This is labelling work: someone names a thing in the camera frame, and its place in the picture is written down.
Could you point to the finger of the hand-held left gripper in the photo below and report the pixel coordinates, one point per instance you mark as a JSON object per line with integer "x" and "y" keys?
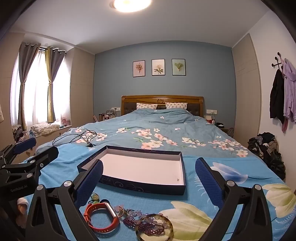
{"x": 47, "y": 155}
{"x": 25, "y": 144}

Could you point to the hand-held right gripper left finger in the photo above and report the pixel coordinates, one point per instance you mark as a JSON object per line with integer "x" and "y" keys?
{"x": 90, "y": 183}

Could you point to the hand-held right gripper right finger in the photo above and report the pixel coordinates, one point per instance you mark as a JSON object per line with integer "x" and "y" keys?
{"x": 208, "y": 183}

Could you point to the orange smartwatch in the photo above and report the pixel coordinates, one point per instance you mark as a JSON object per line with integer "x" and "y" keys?
{"x": 112, "y": 212}

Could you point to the navy box tray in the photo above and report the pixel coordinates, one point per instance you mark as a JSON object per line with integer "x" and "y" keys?
{"x": 138, "y": 166}

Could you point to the amber bangle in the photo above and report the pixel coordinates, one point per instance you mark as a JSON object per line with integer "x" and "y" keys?
{"x": 170, "y": 228}

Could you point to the person's left hand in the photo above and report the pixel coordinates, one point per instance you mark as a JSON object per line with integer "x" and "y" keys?
{"x": 22, "y": 208}

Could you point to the patterned cloth pile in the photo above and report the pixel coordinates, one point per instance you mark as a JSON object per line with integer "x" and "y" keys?
{"x": 17, "y": 132}

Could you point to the blue flower print blanket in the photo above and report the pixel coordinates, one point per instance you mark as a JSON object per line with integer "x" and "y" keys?
{"x": 69, "y": 166}

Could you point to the light laundry pile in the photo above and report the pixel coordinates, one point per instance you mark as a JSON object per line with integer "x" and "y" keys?
{"x": 45, "y": 128}

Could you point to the small pink fan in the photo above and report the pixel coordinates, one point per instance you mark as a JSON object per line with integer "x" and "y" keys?
{"x": 64, "y": 121}

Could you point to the white sheer curtain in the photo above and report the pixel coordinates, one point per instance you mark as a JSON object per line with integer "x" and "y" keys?
{"x": 39, "y": 92}

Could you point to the grey and yellow curtain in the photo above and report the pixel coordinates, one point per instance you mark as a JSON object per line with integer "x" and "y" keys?
{"x": 52, "y": 92}

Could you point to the makeup brushes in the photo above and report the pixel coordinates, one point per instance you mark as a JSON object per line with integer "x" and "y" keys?
{"x": 99, "y": 117}

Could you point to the pile of dark clothes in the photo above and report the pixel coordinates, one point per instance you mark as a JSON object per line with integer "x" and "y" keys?
{"x": 268, "y": 150}

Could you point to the clear desk organizer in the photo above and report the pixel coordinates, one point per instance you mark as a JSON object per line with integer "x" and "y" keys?
{"x": 110, "y": 114}

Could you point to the beige built-in wardrobe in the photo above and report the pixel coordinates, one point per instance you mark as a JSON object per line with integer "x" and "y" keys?
{"x": 82, "y": 92}
{"x": 246, "y": 92}

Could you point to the blue floral duvet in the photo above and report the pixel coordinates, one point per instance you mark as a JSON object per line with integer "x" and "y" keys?
{"x": 161, "y": 122}

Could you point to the dotted pillow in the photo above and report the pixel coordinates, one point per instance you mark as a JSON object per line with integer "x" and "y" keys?
{"x": 146, "y": 106}
{"x": 176, "y": 105}

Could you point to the wooden headboard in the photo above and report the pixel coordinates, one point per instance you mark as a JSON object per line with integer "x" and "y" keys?
{"x": 161, "y": 99}

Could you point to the black jacket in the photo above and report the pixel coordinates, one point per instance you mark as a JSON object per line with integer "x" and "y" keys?
{"x": 276, "y": 99}

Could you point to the framed green leaf picture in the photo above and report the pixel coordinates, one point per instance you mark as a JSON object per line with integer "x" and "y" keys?
{"x": 178, "y": 67}

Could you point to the purple jacket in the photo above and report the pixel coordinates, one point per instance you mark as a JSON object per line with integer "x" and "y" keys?
{"x": 290, "y": 92}

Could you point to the framed pink flower picture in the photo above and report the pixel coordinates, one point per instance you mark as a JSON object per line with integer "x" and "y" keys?
{"x": 139, "y": 68}

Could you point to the framed white flower picture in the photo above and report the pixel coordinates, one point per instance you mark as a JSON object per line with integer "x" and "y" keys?
{"x": 158, "y": 67}

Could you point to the black coat rack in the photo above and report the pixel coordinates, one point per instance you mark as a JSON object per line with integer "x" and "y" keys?
{"x": 277, "y": 61}

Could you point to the round ceiling lamp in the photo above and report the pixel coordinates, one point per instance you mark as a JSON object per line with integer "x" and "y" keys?
{"x": 132, "y": 4}

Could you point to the white wall outlet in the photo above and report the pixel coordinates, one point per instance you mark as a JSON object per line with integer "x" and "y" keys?
{"x": 211, "y": 111}
{"x": 115, "y": 109}

